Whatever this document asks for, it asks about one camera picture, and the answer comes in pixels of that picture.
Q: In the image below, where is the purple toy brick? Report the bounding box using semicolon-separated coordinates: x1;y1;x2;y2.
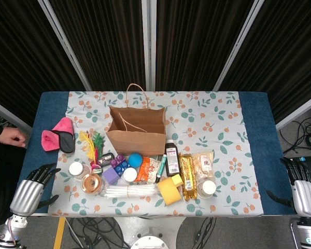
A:
109;154;126;168

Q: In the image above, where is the round paper clip tub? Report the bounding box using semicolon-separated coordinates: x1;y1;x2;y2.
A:
121;167;138;183

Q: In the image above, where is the large yellow sponge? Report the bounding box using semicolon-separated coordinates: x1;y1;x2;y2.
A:
157;177;182;207

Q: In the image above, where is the bystander bare hand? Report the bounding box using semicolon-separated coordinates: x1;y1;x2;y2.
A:
0;126;27;149

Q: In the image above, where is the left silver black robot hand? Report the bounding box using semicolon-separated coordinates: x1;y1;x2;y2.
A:
9;162;62;217

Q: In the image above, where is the white robot torso base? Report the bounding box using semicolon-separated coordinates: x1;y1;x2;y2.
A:
113;216;186;249

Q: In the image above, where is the purple foam cube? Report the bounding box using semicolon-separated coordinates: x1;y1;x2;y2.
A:
101;167;120;185

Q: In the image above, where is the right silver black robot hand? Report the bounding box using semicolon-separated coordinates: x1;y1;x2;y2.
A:
265;157;311;218

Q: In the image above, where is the clear snack bag white label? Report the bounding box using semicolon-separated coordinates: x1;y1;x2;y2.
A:
191;151;216;182

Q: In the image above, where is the white lidded plastic jar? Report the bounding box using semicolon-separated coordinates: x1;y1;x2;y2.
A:
68;161;91;181
196;178;218;200

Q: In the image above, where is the white straw bundle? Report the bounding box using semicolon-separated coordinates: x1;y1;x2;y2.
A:
97;183;159;199

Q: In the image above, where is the orange white snack packet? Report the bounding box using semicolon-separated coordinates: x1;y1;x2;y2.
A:
134;156;162;185

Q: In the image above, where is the black fabric partition panel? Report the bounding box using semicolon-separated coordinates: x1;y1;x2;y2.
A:
0;0;86;128
219;0;311;124
49;0;146;91
155;0;255;91

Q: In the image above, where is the blue toy brick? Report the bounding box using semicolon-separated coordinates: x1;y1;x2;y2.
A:
113;160;132;174

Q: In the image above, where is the silver partition frame rail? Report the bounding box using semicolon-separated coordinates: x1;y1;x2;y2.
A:
275;91;311;130
0;97;33;134

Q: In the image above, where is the colourful feather shuttlecock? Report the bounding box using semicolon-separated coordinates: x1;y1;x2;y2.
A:
79;130;106;175

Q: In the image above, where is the pink and grey cloth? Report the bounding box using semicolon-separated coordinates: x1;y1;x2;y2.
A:
40;116;76;154

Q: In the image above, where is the brown paper bag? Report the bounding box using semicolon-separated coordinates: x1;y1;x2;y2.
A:
105;83;167;157

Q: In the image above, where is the small black labelled box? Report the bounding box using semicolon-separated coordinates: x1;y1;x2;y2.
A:
97;152;116;165

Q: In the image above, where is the clear rubber band jar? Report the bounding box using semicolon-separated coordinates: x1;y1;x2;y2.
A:
80;172;106;195

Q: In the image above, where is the blue ball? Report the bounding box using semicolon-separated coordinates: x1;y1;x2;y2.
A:
128;152;144;168

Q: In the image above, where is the dark brown syrup bottle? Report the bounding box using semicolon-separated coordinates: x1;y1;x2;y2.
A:
164;139;181;178

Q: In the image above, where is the floral printed tablecloth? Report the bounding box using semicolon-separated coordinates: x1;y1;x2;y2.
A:
47;90;264;217

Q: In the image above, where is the green marker pen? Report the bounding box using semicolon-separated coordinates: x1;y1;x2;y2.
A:
155;154;168;184

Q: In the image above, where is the blue table cover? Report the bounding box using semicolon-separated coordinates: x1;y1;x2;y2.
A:
17;90;298;216

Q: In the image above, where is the yellow floor tape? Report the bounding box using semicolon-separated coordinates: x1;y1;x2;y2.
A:
53;217;66;249

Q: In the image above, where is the gold foil biscuit pack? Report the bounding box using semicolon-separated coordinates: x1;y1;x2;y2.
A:
178;152;199;201

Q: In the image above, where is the silver partition frame post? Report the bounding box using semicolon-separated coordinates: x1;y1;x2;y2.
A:
213;0;265;91
37;0;92;91
141;0;158;91

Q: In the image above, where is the small yellow foam cube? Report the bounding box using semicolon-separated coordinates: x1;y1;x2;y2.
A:
171;173;184;187

